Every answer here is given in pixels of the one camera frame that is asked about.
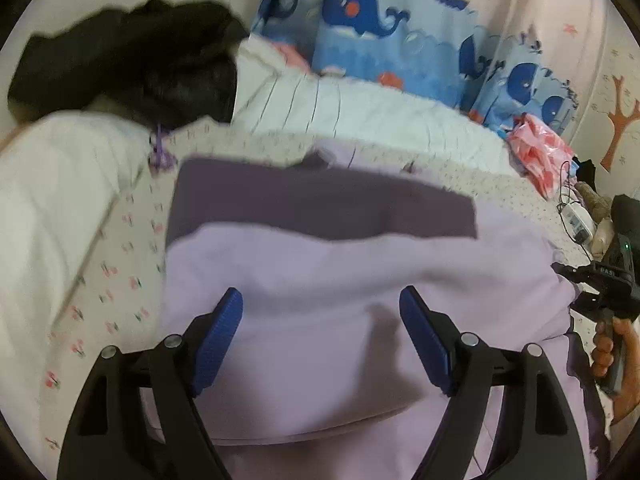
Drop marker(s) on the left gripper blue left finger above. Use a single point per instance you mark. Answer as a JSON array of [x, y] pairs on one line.
[[135, 417]]

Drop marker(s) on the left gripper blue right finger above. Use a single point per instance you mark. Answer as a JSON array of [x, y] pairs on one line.
[[536, 437]]

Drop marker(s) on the lilac purple jacket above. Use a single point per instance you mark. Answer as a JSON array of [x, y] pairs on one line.
[[321, 380]]

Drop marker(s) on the person right hand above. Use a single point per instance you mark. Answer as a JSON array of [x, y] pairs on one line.
[[602, 355]]

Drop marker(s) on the white power strip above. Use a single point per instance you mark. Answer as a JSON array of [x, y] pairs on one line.
[[578, 223]]

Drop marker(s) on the floral bed sheet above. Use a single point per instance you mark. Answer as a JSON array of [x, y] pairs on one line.
[[117, 300]]

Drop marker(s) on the pink checked plastic bag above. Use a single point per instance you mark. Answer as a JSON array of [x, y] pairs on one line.
[[546, 158]]

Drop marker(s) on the white pillow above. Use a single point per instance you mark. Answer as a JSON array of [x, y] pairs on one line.
[[58, 179]]

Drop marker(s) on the blue whale curtain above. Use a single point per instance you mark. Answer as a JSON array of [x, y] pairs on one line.
[[481, 57]]

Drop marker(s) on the white striped quilt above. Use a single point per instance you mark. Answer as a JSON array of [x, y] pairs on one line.
[[276, 97]]

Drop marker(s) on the black garment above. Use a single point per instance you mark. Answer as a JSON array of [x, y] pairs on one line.
[[168, 64]]

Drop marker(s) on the orange tree wall sticker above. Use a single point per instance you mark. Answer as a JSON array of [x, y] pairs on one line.
[[620, 121]]

